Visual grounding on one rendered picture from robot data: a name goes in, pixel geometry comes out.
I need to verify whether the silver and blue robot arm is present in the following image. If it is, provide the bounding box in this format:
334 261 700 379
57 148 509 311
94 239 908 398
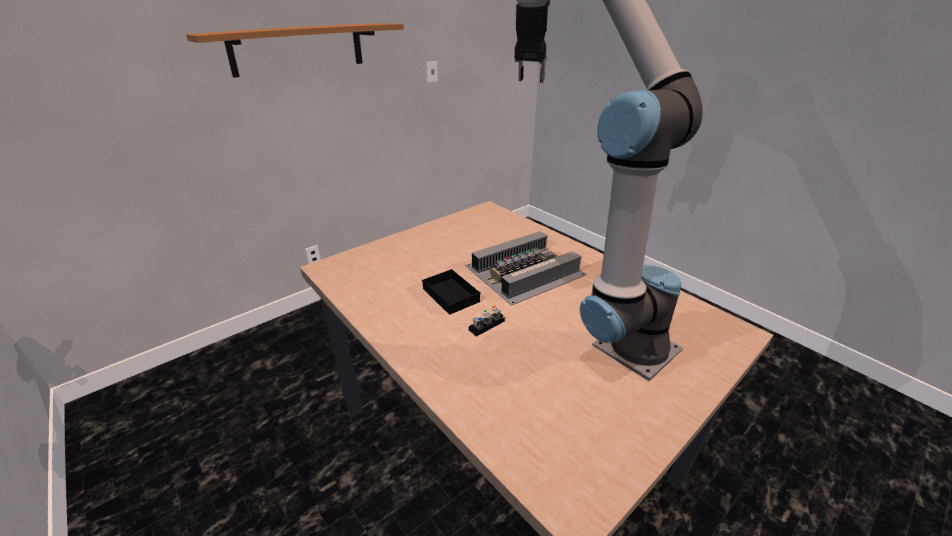
580 0 703 366

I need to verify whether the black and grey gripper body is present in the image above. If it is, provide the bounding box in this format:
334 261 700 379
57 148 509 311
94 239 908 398
515 0 550 62

